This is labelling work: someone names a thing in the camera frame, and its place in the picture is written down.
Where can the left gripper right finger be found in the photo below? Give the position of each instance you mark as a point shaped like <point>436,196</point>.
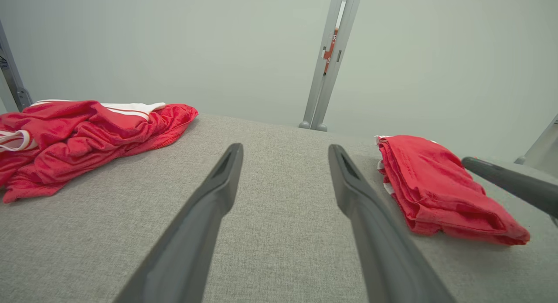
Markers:
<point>379,233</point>

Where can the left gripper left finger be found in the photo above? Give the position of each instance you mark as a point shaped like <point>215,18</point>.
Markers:
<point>192,242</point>

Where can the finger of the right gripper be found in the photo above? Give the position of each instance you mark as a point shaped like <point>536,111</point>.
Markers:
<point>514,183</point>

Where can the red shorts with white stripe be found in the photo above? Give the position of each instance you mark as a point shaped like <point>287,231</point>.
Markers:
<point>436,189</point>

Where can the red basketball jersey white sleeves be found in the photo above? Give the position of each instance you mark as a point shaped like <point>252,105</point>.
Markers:
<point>78,141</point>

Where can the red label sticker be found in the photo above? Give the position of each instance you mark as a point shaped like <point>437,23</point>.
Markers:
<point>330,52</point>

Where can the grey corner partition post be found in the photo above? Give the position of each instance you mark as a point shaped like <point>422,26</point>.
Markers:
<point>540,146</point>

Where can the dark corner partition post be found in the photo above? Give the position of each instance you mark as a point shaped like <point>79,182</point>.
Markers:
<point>13,76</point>

